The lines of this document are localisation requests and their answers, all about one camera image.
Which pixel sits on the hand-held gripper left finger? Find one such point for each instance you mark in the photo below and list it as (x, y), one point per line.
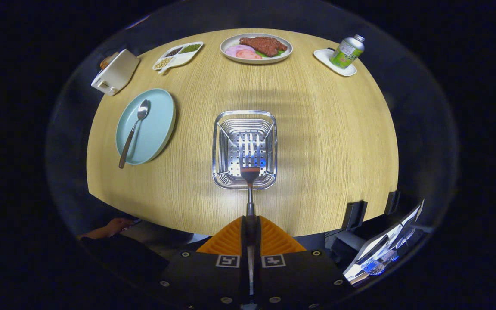
(207, 277)

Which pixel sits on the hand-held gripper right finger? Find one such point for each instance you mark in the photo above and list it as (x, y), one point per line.
(299, 277)

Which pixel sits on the light blue plate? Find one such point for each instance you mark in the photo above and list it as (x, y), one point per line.
(155, 125)

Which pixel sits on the pile of yellow beans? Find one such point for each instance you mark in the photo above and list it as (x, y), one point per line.
(162, 63)

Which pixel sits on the white compartment dish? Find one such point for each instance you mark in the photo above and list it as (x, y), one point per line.
(179, 59)

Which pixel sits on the white round food plate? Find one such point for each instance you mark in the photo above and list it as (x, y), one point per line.
(285, 55)

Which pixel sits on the small white tray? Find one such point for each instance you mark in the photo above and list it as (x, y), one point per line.
(323, 56)

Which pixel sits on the white rectangular holder box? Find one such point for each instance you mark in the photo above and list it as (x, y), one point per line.
(119, 71)

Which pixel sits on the green lettuce leaf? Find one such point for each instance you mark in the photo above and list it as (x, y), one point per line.
(270, 54)

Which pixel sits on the salmon pink ham slice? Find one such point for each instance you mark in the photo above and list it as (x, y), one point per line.
(248, 54)

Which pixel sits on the pile of dark beans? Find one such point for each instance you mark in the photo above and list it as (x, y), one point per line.
(173, 51)

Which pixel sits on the green drink can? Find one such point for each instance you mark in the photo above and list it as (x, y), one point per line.
(346, 52)

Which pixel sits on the pale pink ham slice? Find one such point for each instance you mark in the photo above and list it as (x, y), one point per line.
(236, 49)

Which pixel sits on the pile of green beans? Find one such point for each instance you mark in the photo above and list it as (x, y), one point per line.
(190, 48)

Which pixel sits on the brown meat steak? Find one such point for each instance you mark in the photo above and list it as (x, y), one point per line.
(263, 44)

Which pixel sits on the small brown object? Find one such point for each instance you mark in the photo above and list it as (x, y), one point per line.
(106, 61)

